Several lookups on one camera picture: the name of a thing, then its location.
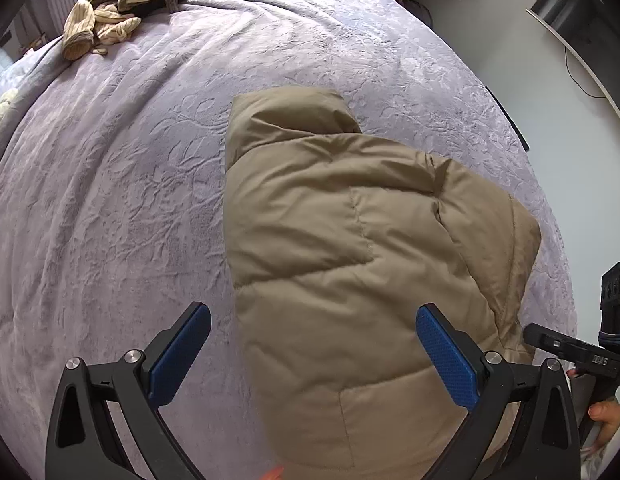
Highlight lavender quilted bedspread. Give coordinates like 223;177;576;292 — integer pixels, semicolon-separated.
0;0;577;479

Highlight tan puffer jacket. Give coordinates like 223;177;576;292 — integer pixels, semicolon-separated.
224;87;541;479

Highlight striped beige clothes pile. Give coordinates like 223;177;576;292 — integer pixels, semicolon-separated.
62;0;179;62

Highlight wall-mounted television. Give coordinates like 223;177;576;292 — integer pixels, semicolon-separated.
527;0;620;120

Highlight grey striped curtain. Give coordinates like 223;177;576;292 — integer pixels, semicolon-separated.
14;0;78;44

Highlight person right hand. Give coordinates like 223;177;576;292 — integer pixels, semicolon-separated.
566;368;620;452

